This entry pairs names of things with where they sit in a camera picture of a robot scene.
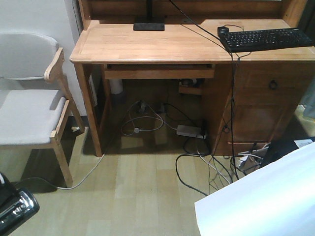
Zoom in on white paper sheets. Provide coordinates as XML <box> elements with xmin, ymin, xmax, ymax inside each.
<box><xmin>195</xmin><ymin>144</ymin><xmax>315</xmax><ymax>236</ymax></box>

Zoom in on black orange stapler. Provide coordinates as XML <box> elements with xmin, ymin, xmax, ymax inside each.
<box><xmin>0</xmin><ymin>173</ymin><xmax>40</xmax><ymax>236</ymax></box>

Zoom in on wooden desk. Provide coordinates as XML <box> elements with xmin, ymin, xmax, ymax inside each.
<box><xmin>70</xmin><ymin>0</ymin><xmax>315</xmax><ymax>157</ymax></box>

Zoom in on white power strip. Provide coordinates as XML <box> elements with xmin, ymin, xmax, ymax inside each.
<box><xmin>176</xmin><ymin>125</ymin><xmax>207</xmax><ymax>139</ymax></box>

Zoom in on black computer monitor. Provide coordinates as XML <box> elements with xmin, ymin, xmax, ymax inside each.
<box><xmin>133</xmin><ymin>0</ymin><xmax>165</xmax><ymax>31</ymax></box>

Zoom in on black computer mouse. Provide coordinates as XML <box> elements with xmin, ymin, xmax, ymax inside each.
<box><xmin>217</xmin><ymin>26</ymin><xmax>229</xmax><ymax>36</ymax></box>

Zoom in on black keyboard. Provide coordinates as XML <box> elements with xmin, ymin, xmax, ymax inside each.
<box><xmin>218</xmin><ymin>28</ymin><xmax>314</xmax><ymax>53</ymax></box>

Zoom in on grey cushioned wooden chair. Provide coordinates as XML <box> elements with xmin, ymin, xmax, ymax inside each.
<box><xmin>0</xmin><ymin>32</ymin><xmax>85</xmax><ymax>187</ymax></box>

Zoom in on grey floor cable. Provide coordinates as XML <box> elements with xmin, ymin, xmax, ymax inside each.
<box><xmin>14</xmin><ymin>98</ymin><xmax>143</xmax><ymax>190</ymax></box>

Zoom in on white charger cable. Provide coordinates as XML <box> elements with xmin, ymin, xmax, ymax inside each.
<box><xmin>120</xmin><ymin>99</ymin><xmax>178</xmax><ymax>136</ymax></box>

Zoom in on black monitor cable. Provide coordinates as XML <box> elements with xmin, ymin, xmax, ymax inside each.
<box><xmin>168</xmin><ymin>0</ymin><xmax>240</xmax><ymax>197</ymax></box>

